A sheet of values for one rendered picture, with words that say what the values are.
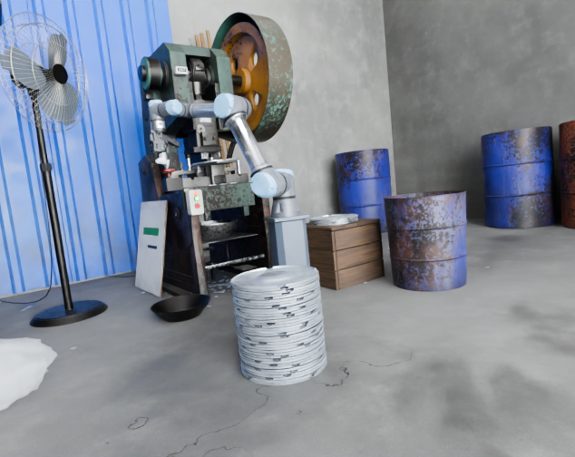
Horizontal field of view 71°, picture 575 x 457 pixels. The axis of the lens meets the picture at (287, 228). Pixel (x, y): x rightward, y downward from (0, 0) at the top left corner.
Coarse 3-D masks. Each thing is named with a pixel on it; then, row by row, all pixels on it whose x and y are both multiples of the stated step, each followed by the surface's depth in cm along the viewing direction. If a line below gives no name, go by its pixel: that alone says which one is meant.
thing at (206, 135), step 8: (200, 120) 246; (208, 120) 249; (200, 128) 244; (208, 128) 249; (216, 128) 252; (192, 136) 248; (200, 136) 245; (208, 136) 246; (216, 136) 249; (192, 144) 250; (200, 144) 246; (208, 144) 246; (216, 144) 249
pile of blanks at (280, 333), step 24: (240, 288) 123; (288, 288) 119; (312, 288) 125; (240, 312) 125; (264, 312) 120; (288, 312) 122; (312, 312) 125; (240, 336) 130; (264, 336) 123; (288, 336) 121; (312, 336) 124; (240, 360) 131; (264, 360) 122; (288, 360) 121; (312, 360) 125; (264, 384) 123
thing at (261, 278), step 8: (248, 272) 143; (256, 272) 143; (264, 272) 141; (272, 272) 137; (280, 272) 136; (288, 272) 134; (296, 272) 136; (304, 272) 135; (312, 272) 134; (232, 280) 133; (240, 280) 132; (248, 280) 131; (256, 280) 130; (264, 280) 128; (272, 280) 127; (280, 280) 127; (288, 280) 126; (296, 280) 125; (304, 280) 122; (248, 288) 121; (256, 288) 120; (264, 288) 119
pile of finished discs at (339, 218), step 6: (324, 216) 256; (330, 216) 248; (336, 216) 243; (342, 216) 240; (348, 216) 242; (354, 216) 233; (312, 222) 245; (318, 222) 232; (324, 222) 237; (330, 222) 229; (336, 222) 228; (342, 222) 234; (348, 222) 231
